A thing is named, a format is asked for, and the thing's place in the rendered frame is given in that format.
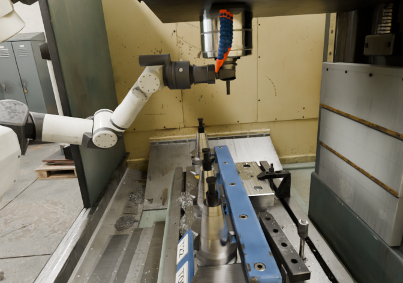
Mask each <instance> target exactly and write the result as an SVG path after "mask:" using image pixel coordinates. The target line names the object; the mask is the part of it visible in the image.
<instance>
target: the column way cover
mask: <svg viewBox="0 0 403 283"><path fill-rule="evenodd" d="M320 107H321V122H320V138H319V144H321V149H320V165H319V173H318V178H319V179H321V180H322V181H323V182H324V183H325V184H326V185H327V186H328V187H329V188H330V189H331V190H332V191H333V192H334V193H335V194H336V195H337V196H338V197H339V198H340V199H341V200H342V201H343V202H344V203H345V204H346V205H347V206H348V207H349V208H350V209H351V210H352V211H354V212H355V213H356V214H357V215H358V216H359V217H360V218H361V219H362V220H363V221H364V222H365V223H366V224H367V225H368V226H369V227H370V228H371V229H372V230H374V231H375V232H376V233H377V234H378V235H379V236H380V237H381V238H382V239H383V240H384V241H385V242H386V243H387V244H388V245H389V246H401V240H402V234H403V67H399V66H389V65H372V64H354V63H345V62H336V63H328V62H323V67H322V77H321V94H320Z"/></svg>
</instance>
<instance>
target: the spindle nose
mask: <svg viewBox="0 0 403 283"><path fill-rule="evenodd" d="M219 18H220V16H210V15H209V14H204V15H201V16H199V24H200V43H201V52H202V58H203V59H213V58H217V56H218V51H219V50H218V48H219V40H220V38H219V36H220V33H219V32H220V29H219V28H220V25H219V23H220V21H219ZM252 30H253V12H251V11H241V12H240V13H239V14H234V15H233V39H232V40H233V43H232V47H231V50H230V52H229V54H228V58H233V57H242V56H251V55H252V50H253V31H252Z"/></svg>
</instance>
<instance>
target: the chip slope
mask: <svg viewBox="0 0 403 283"><path fill-rule="evenodd" d="M208 142H209V147H210V148H214V146H221V145H227V146H228V149H229V151H230V153H231V156H232V158H233V161H234V162H250V161H256V162H257V164H258V165H259V166H260V163H259V161H265V160H266V161H267V162H268V163H269V164H271V163H273V167H274V168H275V170H283V169H282V166H281V163H280V161H279V159H278V156H277V154H276V151H275V148H274V146H273V143H272V141H271V139H270V133H258V134H242V135H233V136H217V137H208ZM150 143H151V148H150V154H149V164H148V175H147V180H146V191H145V199H150V198H152V199H153V203H152V204H149V203H148V202H146V201H145V202H144V207H143V211H150V210H164V209H167V206H168V202H169V193H170V184H171V179H172V173H174V172H175V167H183V171H186V167H188V166H193V165H192V160H191V155H190V152H191V151H193V150H194V149H195V146H196V138H193V139H177V140H161V141H150Z"/></svg>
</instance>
